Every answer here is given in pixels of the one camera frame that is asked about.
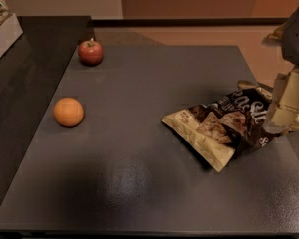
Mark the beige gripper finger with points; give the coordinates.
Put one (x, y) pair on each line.
(283, 111)

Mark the orange fruit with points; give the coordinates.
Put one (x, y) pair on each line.
(68, 112)

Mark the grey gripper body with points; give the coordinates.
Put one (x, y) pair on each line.
(298, 34)

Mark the red apple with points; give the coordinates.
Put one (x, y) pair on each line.
(90, 52)

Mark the brown chip bag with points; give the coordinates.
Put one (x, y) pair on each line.
(228, 127)

